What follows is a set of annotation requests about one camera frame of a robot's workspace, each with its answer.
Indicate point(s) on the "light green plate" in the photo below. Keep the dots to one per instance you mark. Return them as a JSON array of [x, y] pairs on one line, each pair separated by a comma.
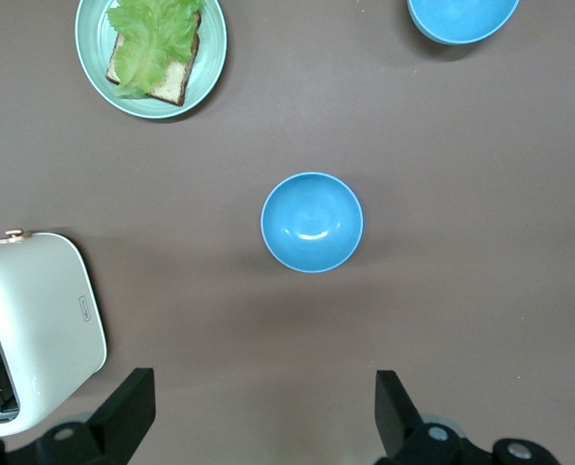
[[210, 53]]

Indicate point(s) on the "white bread slice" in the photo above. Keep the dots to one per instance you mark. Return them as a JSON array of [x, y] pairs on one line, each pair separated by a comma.
[[173, 80]]

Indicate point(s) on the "green lettuce leaf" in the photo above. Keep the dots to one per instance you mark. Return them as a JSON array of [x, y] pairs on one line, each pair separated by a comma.
[[147, 43]]

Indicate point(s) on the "cream white toaster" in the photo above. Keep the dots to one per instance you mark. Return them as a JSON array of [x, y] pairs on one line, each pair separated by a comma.
[[36, 310]]

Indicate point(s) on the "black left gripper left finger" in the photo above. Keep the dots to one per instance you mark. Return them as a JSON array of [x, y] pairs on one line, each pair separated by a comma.
[[118, 426]]

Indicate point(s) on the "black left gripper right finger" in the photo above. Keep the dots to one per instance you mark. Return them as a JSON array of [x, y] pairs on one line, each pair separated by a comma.
[[403, 431]]

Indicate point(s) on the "blue bowl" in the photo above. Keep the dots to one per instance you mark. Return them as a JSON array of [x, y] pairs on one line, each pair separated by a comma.
[[462, 19], [311, 223]]

